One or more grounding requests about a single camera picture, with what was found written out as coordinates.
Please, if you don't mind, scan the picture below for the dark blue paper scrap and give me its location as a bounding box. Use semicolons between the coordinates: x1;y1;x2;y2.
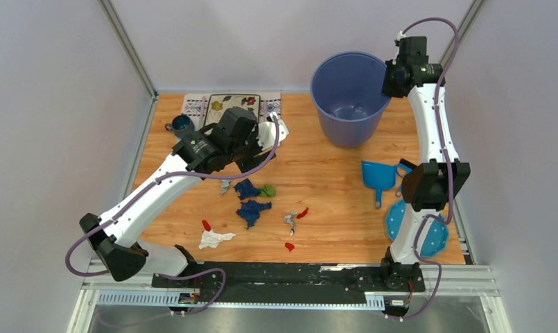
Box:
236;200;272;230
234;179;261;200

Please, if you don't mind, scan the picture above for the green paper scrap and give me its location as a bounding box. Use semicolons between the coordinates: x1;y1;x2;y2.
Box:
259;184;277;198

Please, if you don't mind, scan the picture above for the blue plastic waste bin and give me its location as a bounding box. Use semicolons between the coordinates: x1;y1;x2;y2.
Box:
310;51;391;148

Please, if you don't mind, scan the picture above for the white paper scrap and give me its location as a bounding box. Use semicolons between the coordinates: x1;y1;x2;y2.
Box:
198;230;236;250

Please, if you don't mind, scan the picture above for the blue hand brush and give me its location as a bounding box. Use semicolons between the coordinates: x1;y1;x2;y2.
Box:
395;158;416;198

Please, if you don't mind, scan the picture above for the blue plastic dustpan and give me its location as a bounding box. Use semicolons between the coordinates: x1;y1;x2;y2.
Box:
361;160;396;209

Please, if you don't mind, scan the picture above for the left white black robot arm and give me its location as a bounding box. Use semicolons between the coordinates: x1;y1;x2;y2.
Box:
79;107;289;288

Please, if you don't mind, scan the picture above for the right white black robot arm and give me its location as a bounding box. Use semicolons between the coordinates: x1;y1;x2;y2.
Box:
380;33;471;291

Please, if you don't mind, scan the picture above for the square floral ceramic plate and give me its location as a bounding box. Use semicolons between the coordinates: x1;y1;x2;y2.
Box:
199;94;261;128

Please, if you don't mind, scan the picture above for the patterned white placemat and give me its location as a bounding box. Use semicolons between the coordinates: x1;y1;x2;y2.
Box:
181;92;281;125

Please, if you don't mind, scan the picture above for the dark blue ceramic mug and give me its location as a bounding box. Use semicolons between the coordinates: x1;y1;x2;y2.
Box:
164;114;195;139

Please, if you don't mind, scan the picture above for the blue dotted plate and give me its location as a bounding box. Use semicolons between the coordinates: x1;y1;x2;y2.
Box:
385;200;449;258

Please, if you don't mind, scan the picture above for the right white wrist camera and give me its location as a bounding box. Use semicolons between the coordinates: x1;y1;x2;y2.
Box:
392;31;406;65

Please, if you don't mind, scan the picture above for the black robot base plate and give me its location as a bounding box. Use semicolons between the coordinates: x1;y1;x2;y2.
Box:
151;262;425;305

